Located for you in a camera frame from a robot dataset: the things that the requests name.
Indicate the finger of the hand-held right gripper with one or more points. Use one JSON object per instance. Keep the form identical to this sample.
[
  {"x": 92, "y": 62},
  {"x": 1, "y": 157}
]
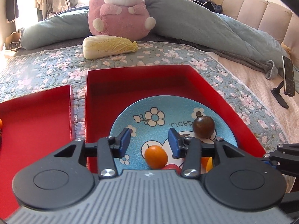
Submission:
[{"x": 287, "y": 168}]

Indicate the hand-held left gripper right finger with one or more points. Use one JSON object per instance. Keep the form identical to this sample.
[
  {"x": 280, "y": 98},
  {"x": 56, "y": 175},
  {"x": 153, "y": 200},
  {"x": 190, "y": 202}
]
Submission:
[{"x": 174, "y": 143}]

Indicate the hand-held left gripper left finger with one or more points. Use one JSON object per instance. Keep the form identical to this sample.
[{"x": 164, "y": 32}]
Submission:
[{"x": 125, "y": 143}]

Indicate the yellow tomato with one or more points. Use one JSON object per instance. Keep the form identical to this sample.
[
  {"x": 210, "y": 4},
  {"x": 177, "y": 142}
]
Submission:
[
  {"x": 156, "y": 157},
  {"x": 206, "y": 165}
]

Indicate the red tomato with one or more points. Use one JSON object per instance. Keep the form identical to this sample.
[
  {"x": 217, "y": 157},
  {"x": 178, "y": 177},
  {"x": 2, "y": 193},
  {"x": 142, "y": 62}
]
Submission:
[{"x": 171, "y": 167}]

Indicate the dark brown tomato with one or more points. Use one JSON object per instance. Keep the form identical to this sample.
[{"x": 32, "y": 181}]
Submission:
[{"x": 203, "y": 127}]

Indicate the blue flower print plate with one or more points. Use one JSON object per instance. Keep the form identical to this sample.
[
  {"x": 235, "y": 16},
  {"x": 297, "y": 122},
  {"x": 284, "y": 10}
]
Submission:
[{"x": 179, "y": 105}]

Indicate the deep red cardboard tray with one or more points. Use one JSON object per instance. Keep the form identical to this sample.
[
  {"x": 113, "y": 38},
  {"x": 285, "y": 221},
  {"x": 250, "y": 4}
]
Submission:
[{"x": 140, "y": 84}]

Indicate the shallow red cardboard tray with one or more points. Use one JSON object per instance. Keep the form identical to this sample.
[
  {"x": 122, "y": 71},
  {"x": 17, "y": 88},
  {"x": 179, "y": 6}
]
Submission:
[{"x": 35, "y": 121}]

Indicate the black phone stand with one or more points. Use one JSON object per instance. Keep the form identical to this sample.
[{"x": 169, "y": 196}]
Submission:
[{"x": 280, "y": 98}]

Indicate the beige textured blanket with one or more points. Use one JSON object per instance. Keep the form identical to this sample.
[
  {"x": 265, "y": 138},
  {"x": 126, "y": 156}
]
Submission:
[{"x": 261, "y": 86}]

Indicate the floral quilted bed cover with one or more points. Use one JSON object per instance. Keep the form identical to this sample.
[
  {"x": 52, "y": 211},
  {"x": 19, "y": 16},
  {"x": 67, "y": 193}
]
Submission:
[{"x": 163, "y": 56}]

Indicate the black smartphone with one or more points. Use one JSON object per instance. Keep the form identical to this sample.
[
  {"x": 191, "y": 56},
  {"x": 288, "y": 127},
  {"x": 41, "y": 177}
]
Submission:
[{"x": 289, "y": 74}]

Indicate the napa cabbage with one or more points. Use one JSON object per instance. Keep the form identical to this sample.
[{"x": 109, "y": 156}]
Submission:
[{"x": 105, "y": 46}]

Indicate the small yellow plush toy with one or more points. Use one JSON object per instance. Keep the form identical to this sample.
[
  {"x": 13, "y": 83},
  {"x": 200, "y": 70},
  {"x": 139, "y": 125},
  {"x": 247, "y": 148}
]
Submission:
[{"x": 286, "y": 47}]

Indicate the grey-blue duvet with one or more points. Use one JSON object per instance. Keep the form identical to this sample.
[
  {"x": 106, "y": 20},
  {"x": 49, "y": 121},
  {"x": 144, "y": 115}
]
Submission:
[{"x": 210, "y": 28}]

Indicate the pink hamster plush toy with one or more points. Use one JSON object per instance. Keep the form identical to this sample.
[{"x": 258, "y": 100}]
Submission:
[{"x": 116, "y": 16}]

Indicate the dark blue garment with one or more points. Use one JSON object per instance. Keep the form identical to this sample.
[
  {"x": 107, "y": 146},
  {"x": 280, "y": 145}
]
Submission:
[{"x": 205, "y": 4}]

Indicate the beige padded headboard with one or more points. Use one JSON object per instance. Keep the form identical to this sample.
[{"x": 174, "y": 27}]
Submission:
[{"x": 257, "y": 11}]

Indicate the dark hanging clothes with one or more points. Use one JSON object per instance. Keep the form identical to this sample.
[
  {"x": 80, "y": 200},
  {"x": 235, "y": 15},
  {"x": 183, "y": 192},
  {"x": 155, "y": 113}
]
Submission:
[{"x": 11, "y": 2}]

